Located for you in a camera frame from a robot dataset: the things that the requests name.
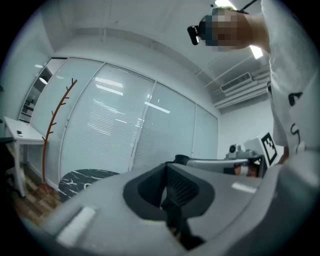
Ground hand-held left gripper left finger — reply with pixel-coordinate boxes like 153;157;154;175
22;162;188;256

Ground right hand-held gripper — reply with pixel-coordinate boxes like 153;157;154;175
174;131;285;179

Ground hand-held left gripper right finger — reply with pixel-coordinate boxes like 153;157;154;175
166;159;320;256

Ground person's right forearm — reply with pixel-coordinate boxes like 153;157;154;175
276;146;291;166

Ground round black marble table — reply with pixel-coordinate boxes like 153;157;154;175
57;168;121;203

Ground orange tree-shaped coat rack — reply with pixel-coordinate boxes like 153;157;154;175
33;77;78;195

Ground white ceiling air vent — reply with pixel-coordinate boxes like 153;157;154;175
219;72;253;93

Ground white rectangular desk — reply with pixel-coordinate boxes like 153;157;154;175
2;116;50;198

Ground person's grey printed t-shirt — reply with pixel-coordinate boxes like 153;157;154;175
259;0;320;161

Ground rectangular ceiling light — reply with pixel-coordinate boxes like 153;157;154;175
249;44;264;60
214;0;238;8

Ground person's head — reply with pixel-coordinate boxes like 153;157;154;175
199;6;271;53

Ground black head-mounted camera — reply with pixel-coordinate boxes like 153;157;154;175
186;24;204;46

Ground black framed wall window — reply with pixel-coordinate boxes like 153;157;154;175
18;57;68;124

